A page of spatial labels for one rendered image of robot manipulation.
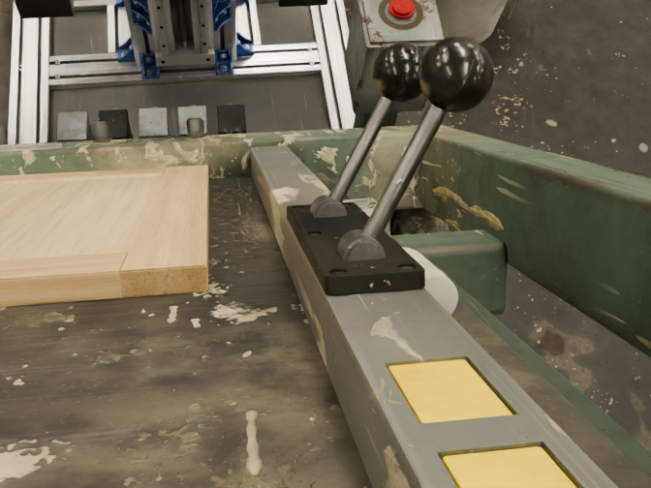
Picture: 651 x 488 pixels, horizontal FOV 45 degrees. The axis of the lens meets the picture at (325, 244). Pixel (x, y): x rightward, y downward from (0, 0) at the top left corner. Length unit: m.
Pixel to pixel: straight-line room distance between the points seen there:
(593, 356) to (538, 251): 1.35
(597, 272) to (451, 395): 0.39
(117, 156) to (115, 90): 0.95
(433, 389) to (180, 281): 0.30
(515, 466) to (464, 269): 0.59
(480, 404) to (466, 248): 0.56
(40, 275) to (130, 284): 0.06
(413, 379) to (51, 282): 0.32
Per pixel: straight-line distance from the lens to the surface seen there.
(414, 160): 0.41
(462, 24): 2.41
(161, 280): 0.54
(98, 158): 1.11
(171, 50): 1.91
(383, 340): 0.32
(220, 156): 1.10
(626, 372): 2.12
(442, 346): 0.31
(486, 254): 0.82
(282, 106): 2.00
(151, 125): 1.30
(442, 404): 0.26
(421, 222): 1.20
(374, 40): 1.19
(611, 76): 2.58
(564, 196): 0.70
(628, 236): 0.61
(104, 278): 0.55
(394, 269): 0.39
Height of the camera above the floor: 1.82
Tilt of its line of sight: 63 degrees down
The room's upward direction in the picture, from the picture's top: 11 degrees clockwise
